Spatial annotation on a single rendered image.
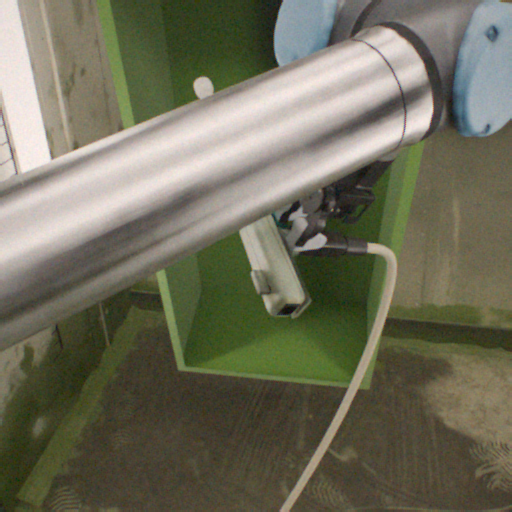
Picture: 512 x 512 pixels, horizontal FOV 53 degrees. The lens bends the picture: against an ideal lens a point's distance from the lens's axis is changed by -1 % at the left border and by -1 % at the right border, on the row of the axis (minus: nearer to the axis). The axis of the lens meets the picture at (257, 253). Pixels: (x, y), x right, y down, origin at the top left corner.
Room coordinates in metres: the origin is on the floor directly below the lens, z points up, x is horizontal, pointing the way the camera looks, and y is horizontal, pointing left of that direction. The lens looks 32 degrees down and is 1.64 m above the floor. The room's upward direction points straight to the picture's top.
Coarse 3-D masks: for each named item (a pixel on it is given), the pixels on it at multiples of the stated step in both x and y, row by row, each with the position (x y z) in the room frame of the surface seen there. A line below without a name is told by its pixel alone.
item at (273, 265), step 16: (208, 80) 0.95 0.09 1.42; (256, 224) 0.63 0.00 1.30; (272, 224) 0.64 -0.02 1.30; (256, 240) 0.61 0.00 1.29; (272, 240) 0.61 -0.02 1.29; (336, 240) 0.68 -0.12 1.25; (352, 240) 0.70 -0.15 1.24; (256, 256) 0.60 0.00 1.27; (272, 256) 0.58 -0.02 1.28; (288, 256) 0.60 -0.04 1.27; (320, 256) 0.67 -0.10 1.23; (336, 256) 0.68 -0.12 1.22; (256, 272) 0.56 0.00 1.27; (272, 272) 0.56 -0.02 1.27; (288, 272) 0.56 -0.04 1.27; (256, 288) 0.54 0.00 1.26; (272, 288) 0.54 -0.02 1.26; (288, 288) 0.53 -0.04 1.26; (304, 288) 0.55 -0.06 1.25; (272, 304) 0.53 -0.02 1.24; (288, 304) 0.52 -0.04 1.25; (304, 304) 0.54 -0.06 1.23
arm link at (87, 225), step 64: (384, 0) 0.45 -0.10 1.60; (448, 0) 0.41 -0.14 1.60; (320, 64) 0.34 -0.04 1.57; (384, 64) 0.34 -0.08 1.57; (448, 64) 0.35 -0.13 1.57; (192, 128) 0.28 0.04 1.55; (256, 128) 0.29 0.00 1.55; (320, 128) 0.30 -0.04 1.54; (384, 128) 0.33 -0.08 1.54; (448, 128) 0.38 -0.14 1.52; (0, 192) 0.24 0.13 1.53; (64, 192) 0.24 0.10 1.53; (128, 192) 0.25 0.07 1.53; (192, 192) 0.26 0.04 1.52; (256, 192) 0.28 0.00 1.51; (0, 256) 0.21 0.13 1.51; (64, 256) 0.22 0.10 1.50; (128, 256) 0.24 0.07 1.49; (0, 320) 0.20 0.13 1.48
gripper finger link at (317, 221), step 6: (324, 204) 0.60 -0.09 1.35; (318, 210) 0.59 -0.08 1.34; (324, 210) 0.60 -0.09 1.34; (306, 216) 0.61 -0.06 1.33; (312, 216) 0.60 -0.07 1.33; (318, 216) 0.59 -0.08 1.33; (324, 216) 0.59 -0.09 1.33; (312, 222) 0.60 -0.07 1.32; (318, 222) 0.59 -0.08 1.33; (324, 222) 0.59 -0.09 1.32; (306, 228) 0.60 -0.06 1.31; (312, 228) 0.59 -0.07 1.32; (318, 228) 0.59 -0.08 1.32; (306, 234) 0.60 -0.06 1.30; (312, 234) 0.59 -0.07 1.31; (318, 234) 0.59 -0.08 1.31; (300, 240) 0.60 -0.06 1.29; (306, 240) 0.60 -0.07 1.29; (300, 246) 0.61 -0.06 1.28
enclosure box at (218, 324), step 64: (128, 0) 1.14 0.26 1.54; (192, 0) 1.33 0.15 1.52; (256, 0) 1.31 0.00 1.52; (128, 64) 1.10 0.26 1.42; (192, 64) 1.37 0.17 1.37; (256, 64) 1.34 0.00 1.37; (128, 128) 1.03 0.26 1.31; (384, 192) 1.37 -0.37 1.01; (192, 256) 1.46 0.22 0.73; (192, 320) 1.40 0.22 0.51; (256, 320) 1.40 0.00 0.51; (320, 320) 1.40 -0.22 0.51; (320, 384) 1.15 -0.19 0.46
